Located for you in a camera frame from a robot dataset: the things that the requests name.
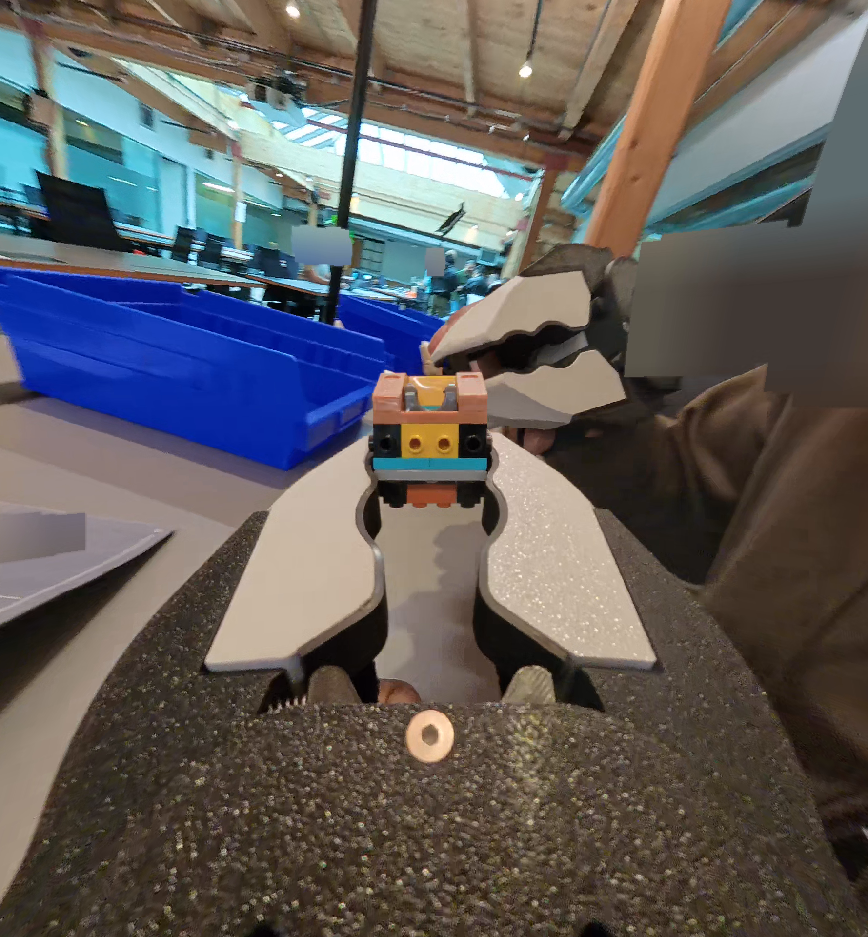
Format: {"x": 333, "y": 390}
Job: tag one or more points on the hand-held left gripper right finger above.
{"x": 558, "y": 571}

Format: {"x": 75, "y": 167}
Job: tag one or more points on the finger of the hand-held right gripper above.
{"x": 565, "y": 392}
{"x": 521, "y": 307}

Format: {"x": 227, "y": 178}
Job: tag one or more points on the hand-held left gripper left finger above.
{"x": 309, "y": 571}

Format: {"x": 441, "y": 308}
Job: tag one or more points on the brown teal toy brick model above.
{"x": 430, "y": 446}

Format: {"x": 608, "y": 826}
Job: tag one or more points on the grey instruction booklet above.
{"x": 112, "y": 556}

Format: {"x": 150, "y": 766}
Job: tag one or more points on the grey desk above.
{"x": 148, "y": 659}

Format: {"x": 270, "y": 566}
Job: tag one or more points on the person's right hand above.
{"x": 507, "y": 359}

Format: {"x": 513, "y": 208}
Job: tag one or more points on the tan toy figure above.
{"x": 428, "y": 359}

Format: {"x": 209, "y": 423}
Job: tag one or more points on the black music stand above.
{"x": 452, "y": 218}

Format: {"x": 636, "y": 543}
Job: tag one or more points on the blue storage bin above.
{"x": 397, "y": 322}
{"x": 148, "y": 366}

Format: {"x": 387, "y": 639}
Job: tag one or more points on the black stand pole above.
{"x": 353, "y": 146}

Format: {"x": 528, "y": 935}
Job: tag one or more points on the person's brown jacket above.
{"x": 807, "y": 585}

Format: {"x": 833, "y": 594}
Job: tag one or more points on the black office chair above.
{"x": 75, "y": 212}
{"x": 183, "y": 243}

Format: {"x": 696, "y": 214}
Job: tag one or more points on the long grey table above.
{"x": 112, "y": 260}

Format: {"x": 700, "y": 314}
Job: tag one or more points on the wooden post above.
{"x": 653, "y": 124}

